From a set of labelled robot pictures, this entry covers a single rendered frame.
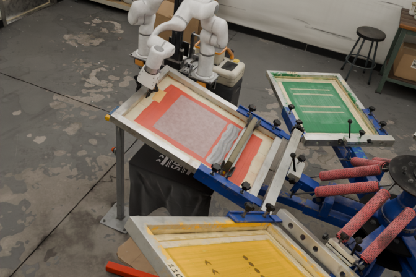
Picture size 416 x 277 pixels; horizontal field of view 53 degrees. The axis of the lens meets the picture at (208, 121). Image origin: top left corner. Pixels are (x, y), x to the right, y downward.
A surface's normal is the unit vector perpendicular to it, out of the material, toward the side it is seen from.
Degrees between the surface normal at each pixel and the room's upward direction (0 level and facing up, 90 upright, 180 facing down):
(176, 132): 16
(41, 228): 0
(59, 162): 0
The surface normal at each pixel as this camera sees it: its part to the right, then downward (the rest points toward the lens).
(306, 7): -0.38, 0.51
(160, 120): 0.37, -0.68
